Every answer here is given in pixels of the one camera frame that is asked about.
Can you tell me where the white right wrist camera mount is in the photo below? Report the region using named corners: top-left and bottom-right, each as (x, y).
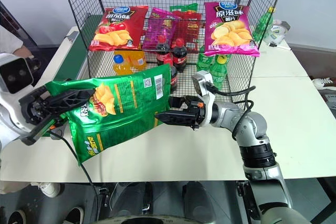
top-left (191, 70), bottom-right (219, 125)

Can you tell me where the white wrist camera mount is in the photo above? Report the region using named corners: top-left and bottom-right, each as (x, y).
top-left (0, 52), bottom-right (35, 94)
top-left (191, 70), bottom-right (219, 125)

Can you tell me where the white sneaker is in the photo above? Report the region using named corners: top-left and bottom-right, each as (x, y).
top-left (38, 181), bottom-right (61, 198)
top-left (311, 77), bottom-right (336, 90)

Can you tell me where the small purple chip bag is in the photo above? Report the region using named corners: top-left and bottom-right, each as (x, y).
top-left (142, 7), bottom-right (177, 51)

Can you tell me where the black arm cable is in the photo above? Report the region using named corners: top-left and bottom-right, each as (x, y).
top-left (49, 129), bottom-right (106, 204)
top-left (206, 82), bottom-right (257, 138)

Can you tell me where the green belt conveyor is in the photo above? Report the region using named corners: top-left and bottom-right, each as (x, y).
top-left (56, 13), bottom-right (106, 83)

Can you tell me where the cola bottle red cap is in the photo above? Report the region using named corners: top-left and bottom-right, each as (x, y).
top-left (171, 38), bottom-right (188, 73)
top-left (169, 65), bottom-right (180, 94)
top-left (155, 35), bottom-right (174, 67)

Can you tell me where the small dark red chip bag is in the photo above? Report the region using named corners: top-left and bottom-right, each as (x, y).
top-left (171, 10), bottom-right (203, 54)

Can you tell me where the black shoe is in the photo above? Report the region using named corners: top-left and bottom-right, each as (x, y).
top-left (8, 209), bottom-right (27, 224)
top-left (65, 206), bottom-right (85, 224)

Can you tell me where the person in white shirt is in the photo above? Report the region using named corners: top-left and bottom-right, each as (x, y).
top-left (0, 25), bottom-right (35, 59)

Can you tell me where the large green chip bag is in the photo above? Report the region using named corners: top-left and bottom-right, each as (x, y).
top-left (44, 63), bottom-right (172, 167)

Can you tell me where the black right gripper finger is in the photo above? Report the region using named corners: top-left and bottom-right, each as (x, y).
top-left (168, 96), bottom-right (188, 109)
top-left (154, 112), bottom-right (198, 127)

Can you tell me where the orange soda bottle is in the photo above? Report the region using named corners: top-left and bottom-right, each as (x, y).
top-left (129, 50), bottom-right (147, 71)
top-left (112, 54), bottom-right (132, 76)

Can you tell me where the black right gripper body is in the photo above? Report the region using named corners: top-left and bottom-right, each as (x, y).
top-left (183, 94), bottom-right (211, 132)

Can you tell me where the large magenta chip bag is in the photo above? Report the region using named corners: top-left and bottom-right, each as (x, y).
top-left (203, 1), bottom-right (261, 58)

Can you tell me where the small green chip bag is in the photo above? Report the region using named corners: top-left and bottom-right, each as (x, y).
top-left (170, 3), bottom-right (198, 15)

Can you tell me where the red tomato chip bag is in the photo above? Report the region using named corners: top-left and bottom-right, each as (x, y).
top-left (88, 5), bottom-right (149, 52)

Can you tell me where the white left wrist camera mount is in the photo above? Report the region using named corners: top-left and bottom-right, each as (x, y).
top-left (0, 52), bottom-right (35, 94)

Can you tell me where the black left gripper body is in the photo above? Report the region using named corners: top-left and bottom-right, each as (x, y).
top-left (19, 87), bottom-right (66, 131)

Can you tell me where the person's bare hand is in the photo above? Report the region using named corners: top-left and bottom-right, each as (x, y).
top-left (13, 45), bottom-right (35, 59)

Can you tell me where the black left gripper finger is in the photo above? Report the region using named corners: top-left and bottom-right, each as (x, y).
top-left (43, 89), bottom-right (95, 114)
top-left (20, 115), bottom-right (58, 146)

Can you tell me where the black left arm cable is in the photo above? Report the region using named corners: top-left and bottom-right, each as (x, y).
top-left (49, 129), bottom-right (106, 204)

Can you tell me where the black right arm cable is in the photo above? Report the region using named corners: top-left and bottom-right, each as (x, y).
top-left (206, 82), bottom-right (257, 138)

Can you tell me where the green soda bottle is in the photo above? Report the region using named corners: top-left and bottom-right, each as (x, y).
top-left (196, 46), bottom-right (215, 73)
top-left (251, 6), bottom-right (276, 42)
top-left (211, 55), bottom-right (229, 91)

